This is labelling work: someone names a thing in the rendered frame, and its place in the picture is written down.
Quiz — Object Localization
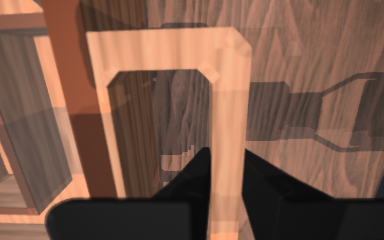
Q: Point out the wooden maze board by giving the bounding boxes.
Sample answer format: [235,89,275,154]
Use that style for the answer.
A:
[0,0,252,240]

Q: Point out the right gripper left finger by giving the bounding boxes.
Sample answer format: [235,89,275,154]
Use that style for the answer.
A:
[44,147,211,240]

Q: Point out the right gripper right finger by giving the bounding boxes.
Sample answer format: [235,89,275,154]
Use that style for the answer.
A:
[241,148,384,240]

